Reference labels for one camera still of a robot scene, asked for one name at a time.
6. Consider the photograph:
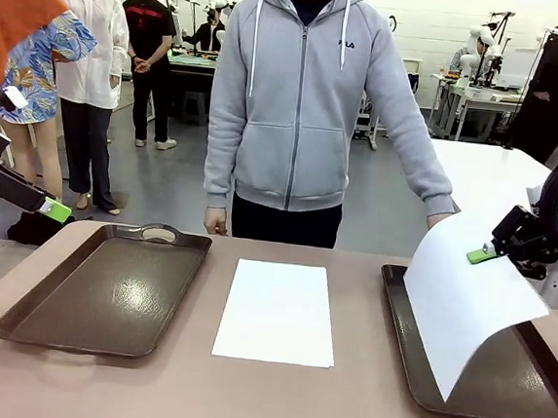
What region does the white A4 paper sheet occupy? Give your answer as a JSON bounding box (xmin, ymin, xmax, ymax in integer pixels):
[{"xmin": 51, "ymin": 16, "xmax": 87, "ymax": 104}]
[{"xmin": 391, "ymin": 206, "xmax": 558, "ymax": 412}]

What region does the person's left forearm grey sleeve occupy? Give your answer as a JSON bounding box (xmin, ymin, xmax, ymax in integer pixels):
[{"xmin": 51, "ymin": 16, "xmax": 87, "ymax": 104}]
[{"xmin": 380, "ymin": 120, "xmax": 463, "ymax": 221}]

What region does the person's left hand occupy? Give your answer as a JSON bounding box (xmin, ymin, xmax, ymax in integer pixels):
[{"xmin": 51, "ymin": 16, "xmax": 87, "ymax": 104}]
[{"xmin": 423, "ymin": 207, "xmax": 460, "ymax": 235}]

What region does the person's right hand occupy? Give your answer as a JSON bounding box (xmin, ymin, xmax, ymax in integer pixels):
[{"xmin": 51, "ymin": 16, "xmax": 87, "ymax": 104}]
[{"xmin": 202, "ymin": 204, "xmax": 234, "ymax": 238}]

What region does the black cloth bundle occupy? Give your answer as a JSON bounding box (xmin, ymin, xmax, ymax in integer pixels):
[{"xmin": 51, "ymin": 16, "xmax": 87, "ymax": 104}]
[{"xmin": 5, "ymin": 208, "xmax": 77, "ymax": 249}]

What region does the white table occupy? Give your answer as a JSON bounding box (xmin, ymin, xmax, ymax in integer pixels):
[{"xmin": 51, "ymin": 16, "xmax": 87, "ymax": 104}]
[{"xmin": 417, "ymin": 138, "xmax": 558, "ymax": 309}]

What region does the brown plastic serving tray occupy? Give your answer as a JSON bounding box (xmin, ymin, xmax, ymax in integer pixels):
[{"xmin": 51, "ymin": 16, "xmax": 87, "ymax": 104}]
[
  {"xmin": 0, "ymin": 209, "xmax": 215, "ymax": 365},
  {"xmin": 368, "ymin": 262, "xmax": 558, "ymax": 418}
]

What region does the person in black clothes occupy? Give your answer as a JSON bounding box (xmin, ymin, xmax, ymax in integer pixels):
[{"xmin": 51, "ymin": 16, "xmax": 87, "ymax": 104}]
[{"xmin": 507, "ymin": 0, "xmax": 558, "ymax": 166}]

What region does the light background work table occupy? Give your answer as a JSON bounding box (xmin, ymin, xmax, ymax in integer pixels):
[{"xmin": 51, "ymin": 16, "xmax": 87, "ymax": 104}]
[{"xmin": 427, "ymin": 73, "xmax": 531, "ymax": 146}]

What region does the orange cloth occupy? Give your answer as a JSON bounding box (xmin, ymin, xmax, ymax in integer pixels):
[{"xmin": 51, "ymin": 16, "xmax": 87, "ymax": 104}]
[{"xmin": 0, "ymin": 0, "xmax": 69, "ymax": 100}]

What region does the grey stool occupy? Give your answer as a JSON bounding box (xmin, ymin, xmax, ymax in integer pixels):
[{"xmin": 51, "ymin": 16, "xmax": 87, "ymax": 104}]
[{"xmin": 181, "ymin": 91, "xmax": 210, "ymax": 126}]

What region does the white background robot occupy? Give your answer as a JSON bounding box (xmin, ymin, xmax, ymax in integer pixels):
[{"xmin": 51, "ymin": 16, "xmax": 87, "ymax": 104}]
[{"xmin": 465, "ymin": 19, "xmax": 507, "ymax": 91}]

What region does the person in black T-shirt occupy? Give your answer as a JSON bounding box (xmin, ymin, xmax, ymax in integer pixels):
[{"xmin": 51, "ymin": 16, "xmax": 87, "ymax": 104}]
[{"xmin": 109, "ymin": 0, "xmax": 191, "ymax": 152}]

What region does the dark background work table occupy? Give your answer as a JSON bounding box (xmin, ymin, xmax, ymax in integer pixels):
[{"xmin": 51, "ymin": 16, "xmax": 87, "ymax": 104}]
[{"xmin": 163, "ymin": 45, "xmax": 221, "ymax": 116}]

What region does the seated person in black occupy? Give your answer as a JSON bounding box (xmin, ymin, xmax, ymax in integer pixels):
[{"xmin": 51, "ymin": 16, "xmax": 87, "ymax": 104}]
[{"xmin": 182, "ymin": 8, "xmax": 229, "ymax": 55}]

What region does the person in grey hoodie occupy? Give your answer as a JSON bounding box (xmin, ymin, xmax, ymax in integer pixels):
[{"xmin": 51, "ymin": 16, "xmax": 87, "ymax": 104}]
[{"xmin": 198, "ymin": 0, "xmax": 474, "ymax": 260}]

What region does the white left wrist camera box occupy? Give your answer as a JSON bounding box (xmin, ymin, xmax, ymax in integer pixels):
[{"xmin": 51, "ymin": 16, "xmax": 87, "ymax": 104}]
[{"xmin": 2, "ymin": 85, "xmax": 29, "ymax": 110}]

